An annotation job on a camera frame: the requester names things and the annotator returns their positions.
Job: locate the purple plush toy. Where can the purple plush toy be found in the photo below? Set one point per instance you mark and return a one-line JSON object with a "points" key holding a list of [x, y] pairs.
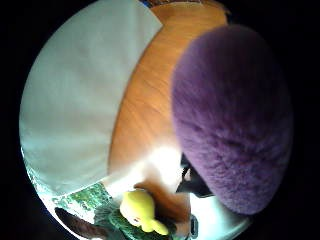
{"points": [[230, 116]]}

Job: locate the yellow plush toy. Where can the yellow plush toy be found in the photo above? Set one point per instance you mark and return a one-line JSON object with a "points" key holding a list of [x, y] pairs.
{"points": [[140, 208]]}

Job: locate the green plush toy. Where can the green plush toy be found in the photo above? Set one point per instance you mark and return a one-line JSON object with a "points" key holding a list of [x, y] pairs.
{"points": [[120, 225]]}

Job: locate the white sheet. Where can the white sheet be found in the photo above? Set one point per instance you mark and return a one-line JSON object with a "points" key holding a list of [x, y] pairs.
{"points": [[76, 100]]}

